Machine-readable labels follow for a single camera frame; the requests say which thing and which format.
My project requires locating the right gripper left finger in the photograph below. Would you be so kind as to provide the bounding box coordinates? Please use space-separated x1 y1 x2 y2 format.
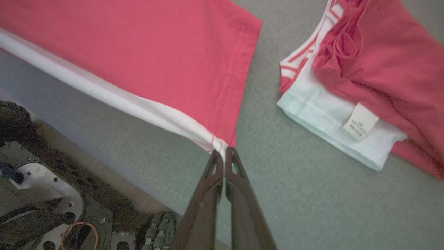
172 150 225 250

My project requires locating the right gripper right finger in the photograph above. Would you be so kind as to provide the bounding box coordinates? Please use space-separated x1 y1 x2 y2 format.
225 146 278 250

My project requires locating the red garment with white hem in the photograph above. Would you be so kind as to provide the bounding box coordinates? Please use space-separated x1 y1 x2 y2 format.
0 0 263 156

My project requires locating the red jersey with white sleeves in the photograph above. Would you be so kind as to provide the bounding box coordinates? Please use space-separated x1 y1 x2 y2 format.
277 0 444 181

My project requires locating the large grey sofa seat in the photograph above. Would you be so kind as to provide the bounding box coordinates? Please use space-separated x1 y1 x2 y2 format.
0 0 444 250

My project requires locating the grey cable drag chain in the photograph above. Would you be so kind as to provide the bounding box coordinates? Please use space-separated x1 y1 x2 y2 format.
136 211 178 250

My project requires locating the orange cable loop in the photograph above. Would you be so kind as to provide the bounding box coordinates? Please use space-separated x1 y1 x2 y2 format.
61 221 100 250

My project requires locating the black braided hose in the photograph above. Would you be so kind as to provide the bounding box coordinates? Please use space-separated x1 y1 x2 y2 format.
0 101 37 146

